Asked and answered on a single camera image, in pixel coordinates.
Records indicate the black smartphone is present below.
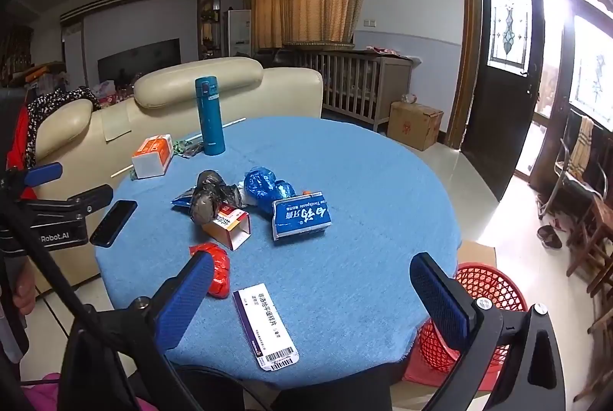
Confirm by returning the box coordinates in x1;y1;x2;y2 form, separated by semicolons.
89;199;139;248

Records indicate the wooden baby crib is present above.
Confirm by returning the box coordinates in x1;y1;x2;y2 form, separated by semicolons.
282;42;413;131

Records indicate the red garment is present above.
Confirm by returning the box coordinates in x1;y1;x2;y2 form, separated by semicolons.
6;105;36;187

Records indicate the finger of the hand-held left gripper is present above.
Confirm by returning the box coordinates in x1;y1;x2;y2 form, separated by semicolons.
0;162;64;201
19;183;114;225

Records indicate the brown cardboard box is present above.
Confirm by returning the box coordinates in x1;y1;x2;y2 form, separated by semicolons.
387;101;444;152

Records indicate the striped beige scarf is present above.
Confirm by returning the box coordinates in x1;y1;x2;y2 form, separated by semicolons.
567;116;595;175

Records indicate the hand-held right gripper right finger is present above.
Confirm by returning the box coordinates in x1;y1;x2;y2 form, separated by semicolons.
408;252;573;411

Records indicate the grey black plastic bag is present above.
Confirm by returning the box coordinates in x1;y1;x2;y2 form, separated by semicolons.
188;170;246;225

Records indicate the black and white floral cloth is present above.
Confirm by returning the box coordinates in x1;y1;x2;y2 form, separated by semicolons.
26;88;101;167

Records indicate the blue toothpaste box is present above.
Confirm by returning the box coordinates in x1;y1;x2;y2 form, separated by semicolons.
271;191;332;242

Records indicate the cream leather sofa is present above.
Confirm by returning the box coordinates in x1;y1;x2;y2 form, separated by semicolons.
26;57;323;297

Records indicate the red plastic mesh basket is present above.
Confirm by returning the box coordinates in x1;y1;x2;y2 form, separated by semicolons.
416;262;529;385

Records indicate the red and white medicine box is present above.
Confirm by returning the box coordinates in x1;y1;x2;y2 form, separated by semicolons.
201;206;252;251

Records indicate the teal thermos bottle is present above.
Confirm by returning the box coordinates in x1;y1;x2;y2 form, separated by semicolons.
194;76;227;156

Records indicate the black television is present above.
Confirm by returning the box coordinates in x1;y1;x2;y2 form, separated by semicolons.
97;38;182;81

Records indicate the dark wooden shelf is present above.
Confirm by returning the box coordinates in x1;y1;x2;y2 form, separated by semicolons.
0;25;34;86

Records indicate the red plastic bag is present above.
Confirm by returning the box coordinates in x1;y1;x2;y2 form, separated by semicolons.
189;242;231;299

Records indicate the person's left hand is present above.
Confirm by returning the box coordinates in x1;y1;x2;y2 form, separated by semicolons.
10;267;37;317

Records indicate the white standing air conditioner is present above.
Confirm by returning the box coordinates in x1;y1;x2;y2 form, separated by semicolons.
227;9;252;57

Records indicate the dark wooden door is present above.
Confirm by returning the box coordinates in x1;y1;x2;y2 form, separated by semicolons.
461;0;547;201

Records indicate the display cabinet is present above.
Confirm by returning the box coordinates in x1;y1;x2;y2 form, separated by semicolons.
197;0;223;60

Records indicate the pink cloth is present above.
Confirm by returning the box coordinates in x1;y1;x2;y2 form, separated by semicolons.
366;44;408;57

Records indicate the woven tray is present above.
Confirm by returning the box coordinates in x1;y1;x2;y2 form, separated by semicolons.
282;40;355;54

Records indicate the person's purple clothing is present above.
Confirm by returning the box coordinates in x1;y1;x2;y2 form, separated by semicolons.
26;370;149;411

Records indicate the blue tablecloth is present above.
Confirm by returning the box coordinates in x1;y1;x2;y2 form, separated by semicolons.
94;116;463;390

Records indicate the metal frame chair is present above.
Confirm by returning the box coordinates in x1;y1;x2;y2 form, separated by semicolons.
536;109;609;220

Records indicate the white and purple medicine box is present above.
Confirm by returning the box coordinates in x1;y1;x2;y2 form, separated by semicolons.
233;283;300;372

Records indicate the orange and white carton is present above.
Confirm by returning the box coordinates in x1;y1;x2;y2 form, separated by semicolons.
131;134;174;179

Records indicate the blue plastic bag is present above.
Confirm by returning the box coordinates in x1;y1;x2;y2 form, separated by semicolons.
243;166;298;215

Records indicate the small wooden stool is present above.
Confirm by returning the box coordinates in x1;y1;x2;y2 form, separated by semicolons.
587;287;613;335

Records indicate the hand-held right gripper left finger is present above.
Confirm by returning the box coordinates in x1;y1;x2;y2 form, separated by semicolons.
60;251;216;411

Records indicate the dark slipper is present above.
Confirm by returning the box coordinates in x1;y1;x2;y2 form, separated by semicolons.
536;225;563;250

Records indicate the large wooden stool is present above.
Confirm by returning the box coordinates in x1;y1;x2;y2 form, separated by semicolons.
565;193;613;292

